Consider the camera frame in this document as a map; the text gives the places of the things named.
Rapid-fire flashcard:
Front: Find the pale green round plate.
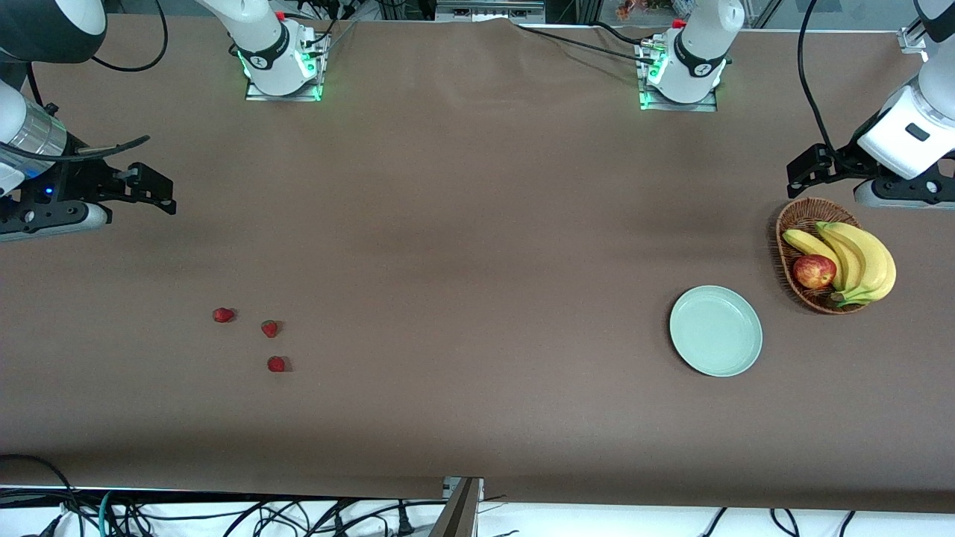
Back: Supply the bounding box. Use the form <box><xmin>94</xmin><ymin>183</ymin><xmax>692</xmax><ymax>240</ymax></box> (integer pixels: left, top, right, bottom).
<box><xmin>668</xmin><ymin>285</ymin><xmax>764</xmax><ymax>378</ymax></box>

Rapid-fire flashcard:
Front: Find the brown wicker basket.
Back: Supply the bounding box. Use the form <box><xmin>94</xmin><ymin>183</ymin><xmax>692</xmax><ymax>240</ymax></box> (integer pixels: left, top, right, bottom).
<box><xmin>775</xmin><ymin>197</ymin><xmax>870</xmax><ymax>315</ymax></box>

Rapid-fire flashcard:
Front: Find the small yellow banana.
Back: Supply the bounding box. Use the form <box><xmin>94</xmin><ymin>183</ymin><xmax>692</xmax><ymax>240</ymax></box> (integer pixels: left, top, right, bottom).
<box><xmin>782</xmin><ymin>228</ymin><xmax>845</xmax><ymax>292</ymax></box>

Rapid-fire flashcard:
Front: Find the red apple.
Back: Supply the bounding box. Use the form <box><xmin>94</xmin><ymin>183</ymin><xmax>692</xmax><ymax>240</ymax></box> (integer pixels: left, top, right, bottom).
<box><xmin>792</xmin><ymin>254</ymin><xmax>838</xmax><ymax>291</ymax></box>

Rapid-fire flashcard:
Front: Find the yellow banana bunch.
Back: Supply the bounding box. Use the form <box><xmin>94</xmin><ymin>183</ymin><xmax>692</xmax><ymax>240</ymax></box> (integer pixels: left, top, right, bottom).
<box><xmin>824</xmin><ymin>222</ymin><xmax>897</xmax><ymax>308</ymax></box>

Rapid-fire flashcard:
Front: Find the brown table cover sheet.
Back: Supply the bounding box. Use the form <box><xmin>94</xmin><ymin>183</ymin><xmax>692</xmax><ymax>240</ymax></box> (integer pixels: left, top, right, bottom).
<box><xmin>0</xmin><ymin>13</ymin><xmax>955</xmax><ymax>514</ymax></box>

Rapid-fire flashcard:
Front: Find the grey background device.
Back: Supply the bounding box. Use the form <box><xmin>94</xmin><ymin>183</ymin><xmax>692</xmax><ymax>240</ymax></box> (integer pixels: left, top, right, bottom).
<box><xmin>435</xmin><ymin>0</ymin><xmax>547</xmax><ymax>23</ymax></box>

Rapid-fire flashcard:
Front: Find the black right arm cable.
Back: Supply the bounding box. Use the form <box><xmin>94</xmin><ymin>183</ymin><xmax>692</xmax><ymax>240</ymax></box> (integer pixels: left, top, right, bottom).
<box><xmin>0</xmin><ymin>0</ymin><xmax>169</xmax><ymax>162</ymax></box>

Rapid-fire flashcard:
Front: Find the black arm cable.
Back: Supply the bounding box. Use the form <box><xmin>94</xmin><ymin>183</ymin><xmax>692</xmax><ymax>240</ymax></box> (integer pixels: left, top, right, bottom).
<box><xmin>0</xmin><ymin>0</ymin><xmax>169</xmax><ymax>162</ymax></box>
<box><xmin>796</xmin><ymin>0</ymin><xmax>851</xmax><ymax>169</ymax></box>

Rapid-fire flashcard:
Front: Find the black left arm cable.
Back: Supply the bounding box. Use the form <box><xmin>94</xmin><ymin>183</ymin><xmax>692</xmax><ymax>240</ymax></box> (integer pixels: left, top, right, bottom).
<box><xmin>796</xmin><ymin>0</ymin><xmax>851</xmax><ymax>169</ymax></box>

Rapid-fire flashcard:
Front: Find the short black table cable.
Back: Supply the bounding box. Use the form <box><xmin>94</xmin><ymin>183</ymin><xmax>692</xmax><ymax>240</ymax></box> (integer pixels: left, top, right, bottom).
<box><xmin>589</xmin><ymin>21</ymin><xmax>669</xmax><ymax>45</ymax></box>

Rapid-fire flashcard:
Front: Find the long black table cable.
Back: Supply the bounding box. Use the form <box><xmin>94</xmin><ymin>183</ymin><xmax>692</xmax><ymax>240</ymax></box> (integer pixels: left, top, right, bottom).
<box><xmin>511</xmin><ymin>22</ymin><xmax>657</xmax><ymax>64</ymax></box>

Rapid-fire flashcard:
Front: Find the black looping floor cable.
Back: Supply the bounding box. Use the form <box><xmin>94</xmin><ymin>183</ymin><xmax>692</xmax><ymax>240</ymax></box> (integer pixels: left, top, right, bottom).
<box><xmin>0</xmin><ymin>453</ymin><xmax>79</xmax><ymax>537</ymax></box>

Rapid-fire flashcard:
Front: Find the brown wooden post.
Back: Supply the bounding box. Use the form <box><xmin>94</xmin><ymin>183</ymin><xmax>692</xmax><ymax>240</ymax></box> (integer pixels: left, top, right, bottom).
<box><xmin>431</xmin><ymin>477</ymin><xmax>482</xmax><ymax>537</ymax></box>

